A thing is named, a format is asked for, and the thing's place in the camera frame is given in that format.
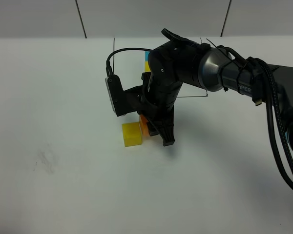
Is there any template blue cube block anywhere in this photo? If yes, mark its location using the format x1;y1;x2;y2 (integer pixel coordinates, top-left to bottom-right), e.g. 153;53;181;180
145;51;150;62

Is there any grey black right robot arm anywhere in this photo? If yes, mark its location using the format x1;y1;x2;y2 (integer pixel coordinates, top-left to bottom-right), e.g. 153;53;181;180
144;40;293;151

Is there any template yellow cube block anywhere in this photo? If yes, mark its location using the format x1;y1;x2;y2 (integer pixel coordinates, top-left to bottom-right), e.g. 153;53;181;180
145;61;150;72

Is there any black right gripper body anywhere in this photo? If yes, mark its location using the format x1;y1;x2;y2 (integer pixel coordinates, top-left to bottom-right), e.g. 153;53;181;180
142;41;203;121

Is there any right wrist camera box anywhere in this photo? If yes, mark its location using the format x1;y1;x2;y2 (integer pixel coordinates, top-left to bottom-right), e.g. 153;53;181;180
105;75;143;117

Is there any orange cube block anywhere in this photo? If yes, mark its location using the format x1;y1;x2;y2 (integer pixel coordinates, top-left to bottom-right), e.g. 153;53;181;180
139;115;150;137

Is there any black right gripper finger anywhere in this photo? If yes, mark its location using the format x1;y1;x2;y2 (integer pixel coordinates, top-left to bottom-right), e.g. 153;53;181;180
146;104;175;146
146;122;159;136

